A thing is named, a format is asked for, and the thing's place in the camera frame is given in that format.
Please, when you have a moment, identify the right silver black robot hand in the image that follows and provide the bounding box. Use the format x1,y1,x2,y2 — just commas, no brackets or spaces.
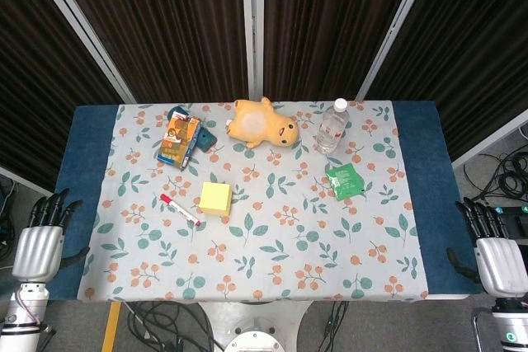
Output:
446,197,528,298

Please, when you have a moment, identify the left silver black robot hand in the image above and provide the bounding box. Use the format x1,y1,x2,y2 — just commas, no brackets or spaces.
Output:
12,188,91,283

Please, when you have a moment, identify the red capped white marker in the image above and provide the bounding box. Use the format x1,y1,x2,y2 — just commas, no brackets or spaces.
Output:
159,193,202,228

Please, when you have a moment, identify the yellow sticky note cube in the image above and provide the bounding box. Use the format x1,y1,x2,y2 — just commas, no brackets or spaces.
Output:
198,181,233,218

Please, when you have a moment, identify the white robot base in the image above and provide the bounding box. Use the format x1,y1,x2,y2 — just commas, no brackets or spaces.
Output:
197,300,313,352

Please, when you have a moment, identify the floral print tablecloth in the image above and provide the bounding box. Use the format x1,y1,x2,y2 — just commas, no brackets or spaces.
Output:
77,100,430,302

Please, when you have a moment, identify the black floor device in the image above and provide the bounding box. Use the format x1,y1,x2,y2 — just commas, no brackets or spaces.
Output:
493,204,528,241

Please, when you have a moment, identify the blue felt table cover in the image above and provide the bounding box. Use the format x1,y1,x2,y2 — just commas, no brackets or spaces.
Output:
31,100,486,302

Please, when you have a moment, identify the green snack packet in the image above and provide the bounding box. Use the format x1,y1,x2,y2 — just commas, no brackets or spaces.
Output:
324,162,367,202

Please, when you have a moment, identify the orange blue drink carton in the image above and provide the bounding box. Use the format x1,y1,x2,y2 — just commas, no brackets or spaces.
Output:
156,115,202,171

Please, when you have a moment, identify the dark teal case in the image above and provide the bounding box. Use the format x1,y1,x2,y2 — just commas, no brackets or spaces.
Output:
167,106,219,153

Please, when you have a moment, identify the clear plastic water bottle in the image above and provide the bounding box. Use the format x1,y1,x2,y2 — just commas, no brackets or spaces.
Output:
315,97,350,155

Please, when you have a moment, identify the yellow plush duck toy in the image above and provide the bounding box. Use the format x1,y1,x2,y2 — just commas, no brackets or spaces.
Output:
225,96,299,149

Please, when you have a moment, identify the metal tube chair frame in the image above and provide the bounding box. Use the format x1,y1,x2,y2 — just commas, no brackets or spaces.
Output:
472,310,507,352

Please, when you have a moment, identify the white partition base rail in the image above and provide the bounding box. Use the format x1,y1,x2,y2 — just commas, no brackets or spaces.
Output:
451,108,528,170
0,166,54,199

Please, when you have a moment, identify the coiled black cable pile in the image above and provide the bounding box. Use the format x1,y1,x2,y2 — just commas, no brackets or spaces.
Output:
464,149,528,204

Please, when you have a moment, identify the black floor cable bundle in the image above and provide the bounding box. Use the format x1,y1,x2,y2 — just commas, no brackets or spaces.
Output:
123,301,222,352

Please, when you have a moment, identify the black cable with connectors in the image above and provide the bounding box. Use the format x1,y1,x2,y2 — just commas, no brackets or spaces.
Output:
317,301,351,352

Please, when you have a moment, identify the white partition post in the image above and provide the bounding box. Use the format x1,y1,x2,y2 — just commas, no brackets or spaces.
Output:
355,0,438,101
22,0,137,104
241,0,265,101

